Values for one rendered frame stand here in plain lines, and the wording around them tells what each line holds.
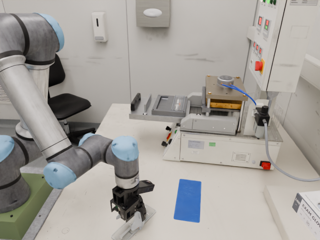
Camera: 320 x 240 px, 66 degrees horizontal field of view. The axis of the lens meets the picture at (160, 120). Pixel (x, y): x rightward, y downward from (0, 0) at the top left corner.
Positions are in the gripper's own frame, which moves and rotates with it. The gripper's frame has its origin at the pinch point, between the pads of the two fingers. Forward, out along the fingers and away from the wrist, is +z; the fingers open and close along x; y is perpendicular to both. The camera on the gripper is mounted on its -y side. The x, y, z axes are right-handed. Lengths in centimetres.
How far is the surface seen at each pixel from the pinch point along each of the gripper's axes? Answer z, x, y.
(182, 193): 3.0, 4.3, -24.9
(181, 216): 3.0, 10.8, -14.1
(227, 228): 3.1, 26.8, -20.3
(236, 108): -25, 10, -59
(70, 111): 30, -152, -72
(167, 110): -21, -19, -45
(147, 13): -53, -112, -140
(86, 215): 3.0, -17.9, 7.8
